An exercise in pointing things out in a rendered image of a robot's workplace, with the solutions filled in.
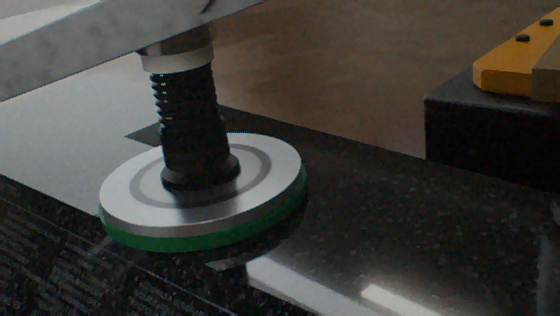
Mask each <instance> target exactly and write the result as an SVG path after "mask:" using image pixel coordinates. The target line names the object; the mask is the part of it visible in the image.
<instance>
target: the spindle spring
mask: <svg viewBox="0 0 560 316"><path fill-rule="evenodd" d="M173 73H178V72H173ZM173 73H161V74H157V73H150V75H149V79H150V80H151V81H152V82H153V83H151V88H152V89H154V93H153V96H154V97H155V106H156V107H157V110H156V112H157V113H158V114H159V115H160V116H159V117H158V118H159V122H160V123H161V127H160V128H161V130H162V131H164V132H166V133H170V134H186V133H191V132H195V131H198V130H203V129H205V128H207V127H208V126H210V125H212V124H214V123H215V122H216V121H217V120H218V119H220V110H219V109H218V108H219V103H218V101H217V94H216V93H215V91H216V88H215V86H214V77H213V76H212V75H213V70H212V68H211V62H209V63H208V64H206V65H202V66H200V67H198V68H196V69H195V70H193V71H188V72H184V73H181V74H178V75H172V76H161V75H167V74H173ZM198 76H200V77H198ZM194 77H196V78H195V79H193V80H190V81H187V82H184V83H177V82H181V81H185V80H188V79H191V78H194ZM162 83H176V84H167V85H166V84H162ZM201 84H202V85H201ZM198 85H201V86H199V87H197V88H195V89H191V88H194V87H196V86H198ZM184 89H190V90H187V91H184V92H179V93H173V94H167V92H175V91H180V90H184ZM163 92H166V93H164V94H163ZM202 93H203V94H202ZM200 94H202V95H200ZM196 95H199V96H196ZM193 96H196V97H195V98H191V99H189V100H185V101H178V100H183V99H187V98H190V97H193ZM169 101H174V102H169ZM204 101H205V102H204ZM202 102H204V103H202ZM200 103H202V104H201V105H199V106H196V107H192V106H195V105H197V104H200ZM185 107H190V108H188V109H184V110H178V111H171V109H180V108H185ZM166 109H167V110H166ZM205 110H206V111H205ZM203 111H205V112H203ZM201 112H203V113H201ZM196 113H200V114H197V115H195V116H192V117H188V118H184V119H167V118H181V117H186V116H190V115H193V114H196ZM208 118H209V119H208ZM205 119H207V120H205ZM202 120H205V121H203V122H201V121H202ZM198 122H201V123H199V124H195V123H198ZM188 124H193V125H190V126H185V127H170V126H183V125H188Z"/></svg>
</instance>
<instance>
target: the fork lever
mask: <svg viewBox="0 0 560 316"><path fill-rule="evenodd" d="M267 1H268V0H99V1H97V2H95V3H93V4H91V5H89V6H85V7H83V8H81V9H79V10H77V11H75V12H71V13H69V14H67V15H65V16H63V17H59V18H57V19H55V20H53V21H51V22H49V23H45V24H43V25H41V26H39V27H37V28H35V29H31V30H29V31H27V32H25V33H23V34H21V35H17V36H15V37H13V38H11V39H9V40H7V41H3V42H1V43H0V102H3V101H7V100H10V99H12V98H14V97H17V96H18V95H23V94H25V93H28V92H30V91H32V90H35V89H39V88H41V87H43V86H46V85H47V84H50V83H54V82H57V81H59V80H61V79H64V78H65V77H71V76H72V75H75V74H77V73H79V72H82V71H86V70H89V69H90V68H93V67H95V66H97V65H102V64H104V63H107V62H108V61H111V60H113V59H118V58H120V57H122V56H125V55H127V54H129V53H133V52H136V51H138V50H140V49H143V48H145V47H149V46H152V45H154V44H156V43H158V42H163V41H165V40H167V39H170V38H172V37H174V36H178V35H181V34H183V33H185V32H188V31H190V30H195V29H196V28H199V27H201V26H203V25H206V24H210V23H213V22H214V21H217V20H220V19H221V18H226V17H228V16H231V15H232V14H235V13H238V12H242V11H243V10H246V9H249V8H250V7H253V6H257V5H260V4H262V3H264V2H267Z"/></svg>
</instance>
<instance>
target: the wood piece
mask: <svg viewBox="0 0 560 316"><path fill-rule="evenodd" d="M530 101H545V102H556V103H560V33H559V35H558V36H557V37H556V38H555V40H554V41H553V42H552V44H551V45H550V46H549V47H548V48H547V50H546V52H545V53H543V54H542V56H541V58H540V59H539V60H538V61H537V62H536V63H535V65H534V66H533V67H532V69H531V89H530Z"/></svg>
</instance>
